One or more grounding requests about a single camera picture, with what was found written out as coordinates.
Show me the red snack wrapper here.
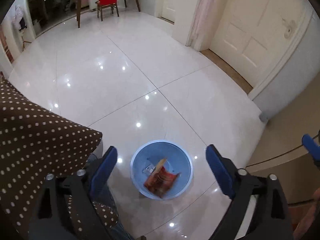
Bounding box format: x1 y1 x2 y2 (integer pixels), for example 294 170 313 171
144 159 180 198

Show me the light blue trash bin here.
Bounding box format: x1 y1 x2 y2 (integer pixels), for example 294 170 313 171
130 140 193 200

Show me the white small card in bin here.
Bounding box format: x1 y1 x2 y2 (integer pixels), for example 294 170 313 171
142 164 155 176

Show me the brown polka dot tablecloth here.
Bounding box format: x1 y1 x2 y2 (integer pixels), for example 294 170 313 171
1 80 118 239

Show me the pink curtain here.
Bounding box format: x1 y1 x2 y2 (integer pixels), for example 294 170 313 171
190 0 223 51

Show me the pink jacket on stand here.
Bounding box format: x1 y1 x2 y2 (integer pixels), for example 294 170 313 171
12 5 27 32

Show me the cream panel door with handle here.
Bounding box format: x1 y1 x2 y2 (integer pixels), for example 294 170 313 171
210 0 305 87

